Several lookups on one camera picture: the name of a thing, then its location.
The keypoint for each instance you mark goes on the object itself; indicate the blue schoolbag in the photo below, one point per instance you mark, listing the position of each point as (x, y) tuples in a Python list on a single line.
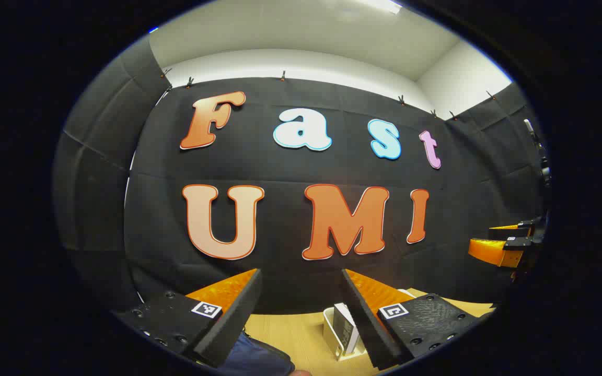
[(251, 357)]

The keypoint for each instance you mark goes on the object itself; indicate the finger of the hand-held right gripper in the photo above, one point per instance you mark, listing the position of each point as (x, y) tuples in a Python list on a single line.
[(507, 228), (489, 251)]

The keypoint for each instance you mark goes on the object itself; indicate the ceiling light panel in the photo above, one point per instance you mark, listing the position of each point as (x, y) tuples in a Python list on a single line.
[(382, 5)]

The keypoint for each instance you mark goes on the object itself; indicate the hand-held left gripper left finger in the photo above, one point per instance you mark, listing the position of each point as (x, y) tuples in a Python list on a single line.
[(235, 318)]

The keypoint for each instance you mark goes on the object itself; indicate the dark grey cover book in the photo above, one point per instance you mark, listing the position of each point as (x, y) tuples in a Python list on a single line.
[(344, 326)]

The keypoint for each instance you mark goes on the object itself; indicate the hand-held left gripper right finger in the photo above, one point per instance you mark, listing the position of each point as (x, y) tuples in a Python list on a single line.
[(369, 324)]

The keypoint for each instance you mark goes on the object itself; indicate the white bookshelf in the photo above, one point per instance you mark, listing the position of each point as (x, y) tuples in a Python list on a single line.
[(328, 324)]

